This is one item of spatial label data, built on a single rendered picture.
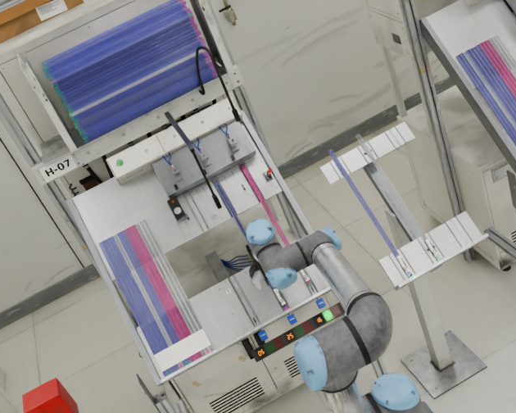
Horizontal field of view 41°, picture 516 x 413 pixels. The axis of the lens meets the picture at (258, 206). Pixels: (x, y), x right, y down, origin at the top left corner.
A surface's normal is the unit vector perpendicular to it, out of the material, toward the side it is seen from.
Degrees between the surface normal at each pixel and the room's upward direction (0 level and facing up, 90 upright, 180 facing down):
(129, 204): 44
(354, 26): 90
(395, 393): 7
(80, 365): 0
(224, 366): 90
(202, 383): 90
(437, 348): 90
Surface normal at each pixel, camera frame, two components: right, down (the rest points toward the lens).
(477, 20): -0.01, -0.25
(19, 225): 0.33, 0.43
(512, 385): -0.34, -0.78
